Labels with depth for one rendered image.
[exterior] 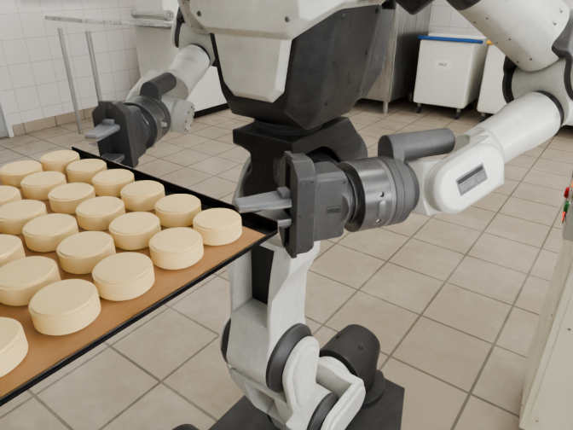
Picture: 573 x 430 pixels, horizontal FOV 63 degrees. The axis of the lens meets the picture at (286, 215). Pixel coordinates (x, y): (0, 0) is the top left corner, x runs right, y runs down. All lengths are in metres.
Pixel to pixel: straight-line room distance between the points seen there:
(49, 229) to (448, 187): 0.44
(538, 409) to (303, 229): 1.19
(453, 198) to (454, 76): 4.37
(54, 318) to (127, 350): 1.59
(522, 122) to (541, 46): 0.10
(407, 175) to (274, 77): 0.25
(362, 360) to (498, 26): 0.96
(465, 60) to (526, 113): 4.20
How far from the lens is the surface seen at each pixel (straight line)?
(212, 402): 1.72
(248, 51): 0.72
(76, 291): 0.41
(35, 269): 0.46
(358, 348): 1.40
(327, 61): 0.69
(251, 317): 0.91
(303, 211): 0.52
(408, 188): 0.57
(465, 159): 0.60
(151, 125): 0.86
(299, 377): 0.95
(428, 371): 1.87
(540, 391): 1.57
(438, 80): 4.99
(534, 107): 0.72
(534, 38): 0.72
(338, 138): 0.86
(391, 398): 1.52
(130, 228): 0.49
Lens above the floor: 1.29
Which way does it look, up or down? 27 degrees down
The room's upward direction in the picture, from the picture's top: straight up
